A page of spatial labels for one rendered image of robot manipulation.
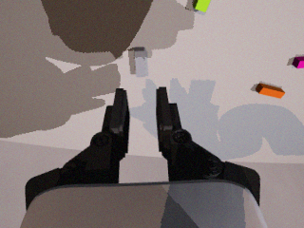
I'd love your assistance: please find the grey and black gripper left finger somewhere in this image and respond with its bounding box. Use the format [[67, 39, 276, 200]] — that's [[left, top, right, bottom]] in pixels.
[[25, 88, 130, 211]]

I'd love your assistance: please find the lime green rod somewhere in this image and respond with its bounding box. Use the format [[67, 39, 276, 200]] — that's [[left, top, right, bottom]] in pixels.
[[193, 0, 211, 12]]

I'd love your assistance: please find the magenta block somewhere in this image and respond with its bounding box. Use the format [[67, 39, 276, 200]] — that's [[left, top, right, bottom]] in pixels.
[[292, 56, 304, 68]]

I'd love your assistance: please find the orange block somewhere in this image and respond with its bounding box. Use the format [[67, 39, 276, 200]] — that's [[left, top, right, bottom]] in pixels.
[[256, 83, 285, 99]]

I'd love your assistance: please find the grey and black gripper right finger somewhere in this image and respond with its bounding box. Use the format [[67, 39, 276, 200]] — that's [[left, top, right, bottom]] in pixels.
[[156, 86, 260, 206]]

